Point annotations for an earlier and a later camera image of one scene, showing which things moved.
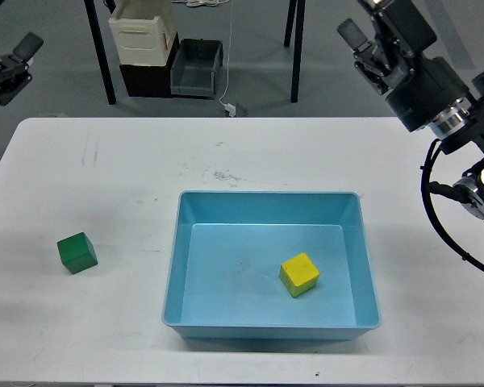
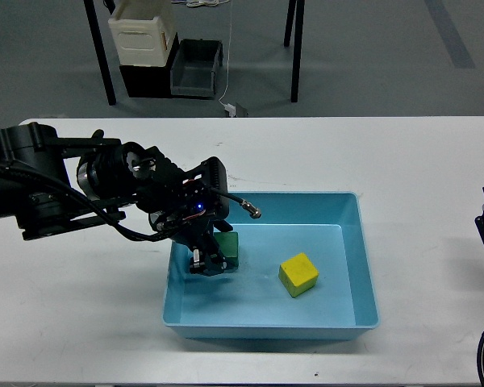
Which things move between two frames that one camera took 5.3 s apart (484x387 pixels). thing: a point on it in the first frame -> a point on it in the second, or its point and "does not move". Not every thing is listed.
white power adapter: [231, 110] does not move
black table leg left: [102, 50] does not move
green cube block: [77, 252] -> [227, 243]
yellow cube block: [299, 275] does not move
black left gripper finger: [3, 85] -> [189, 206]
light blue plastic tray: [223, 280] does not move
